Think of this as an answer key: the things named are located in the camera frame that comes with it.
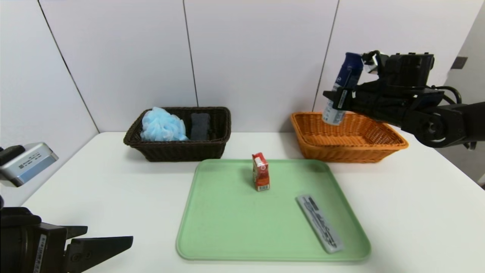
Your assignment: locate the red milk carton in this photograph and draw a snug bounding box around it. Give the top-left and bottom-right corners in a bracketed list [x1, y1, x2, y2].
[252, 152, 270, 192]

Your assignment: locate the dark grey towel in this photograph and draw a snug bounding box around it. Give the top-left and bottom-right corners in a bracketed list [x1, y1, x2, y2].
[190, 113, 211, 141]

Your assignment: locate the light blue bath loofah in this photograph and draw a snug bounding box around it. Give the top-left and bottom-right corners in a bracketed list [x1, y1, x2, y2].
[140, 107, 189, 142]

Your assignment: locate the blue white spray can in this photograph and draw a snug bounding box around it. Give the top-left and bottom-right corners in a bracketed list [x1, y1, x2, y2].
[322, 52, 364, 126]

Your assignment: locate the dark brown wicker basket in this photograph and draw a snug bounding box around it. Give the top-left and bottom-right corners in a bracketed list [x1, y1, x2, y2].
[124, 107, 232, 163]

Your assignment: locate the orange wicker basket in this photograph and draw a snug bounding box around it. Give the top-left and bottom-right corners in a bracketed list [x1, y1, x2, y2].
[291, 112, 409, 164]

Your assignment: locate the light green plastic tray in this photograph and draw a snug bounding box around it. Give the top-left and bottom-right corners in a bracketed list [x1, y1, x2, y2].
[176, 159, 371, 262]

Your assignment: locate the clear plastic compass case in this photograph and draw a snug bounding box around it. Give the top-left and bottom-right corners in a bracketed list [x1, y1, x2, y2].
[296, 195, 344, 254]

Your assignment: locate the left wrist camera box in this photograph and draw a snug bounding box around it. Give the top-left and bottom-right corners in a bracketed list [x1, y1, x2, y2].
[0, 142, 59, 188]

